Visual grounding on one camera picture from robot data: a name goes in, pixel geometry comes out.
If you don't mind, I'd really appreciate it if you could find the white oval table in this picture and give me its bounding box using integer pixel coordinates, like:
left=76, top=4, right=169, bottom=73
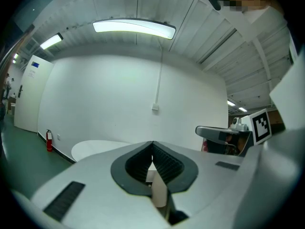
left=71, top=139, right=134, bottom=163

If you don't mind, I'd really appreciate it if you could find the narrow ceiling light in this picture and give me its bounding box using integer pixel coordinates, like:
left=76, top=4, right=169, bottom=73
left=39, top=32, right=64, bottom=50

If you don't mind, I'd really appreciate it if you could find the white door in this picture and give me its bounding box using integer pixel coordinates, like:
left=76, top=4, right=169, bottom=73
left=13, top=54, right=54, bottom=133

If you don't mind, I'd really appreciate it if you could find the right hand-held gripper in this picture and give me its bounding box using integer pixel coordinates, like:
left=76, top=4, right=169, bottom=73
left=195, top=108, right=272, bottom=157

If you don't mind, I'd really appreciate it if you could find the red fire extinguisher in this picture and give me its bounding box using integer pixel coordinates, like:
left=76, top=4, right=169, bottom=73
left=45, top=129, right=53, bottom=152

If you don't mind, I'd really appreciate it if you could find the white wall conduit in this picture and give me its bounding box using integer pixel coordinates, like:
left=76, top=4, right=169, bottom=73
left=154, top=48, right=164, bottom=104

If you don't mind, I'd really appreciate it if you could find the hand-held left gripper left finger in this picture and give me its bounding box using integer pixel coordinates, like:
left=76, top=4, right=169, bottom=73
left=30, top=141, right=171, bottom=229

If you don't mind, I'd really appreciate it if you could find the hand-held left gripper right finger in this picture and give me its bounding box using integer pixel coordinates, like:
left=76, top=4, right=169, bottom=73
left=152, top=141, right=244, bottom=220

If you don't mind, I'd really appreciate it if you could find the long wide ceiling light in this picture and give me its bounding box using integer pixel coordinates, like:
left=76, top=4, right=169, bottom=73
left=92, top=18, right=176, bottom=40

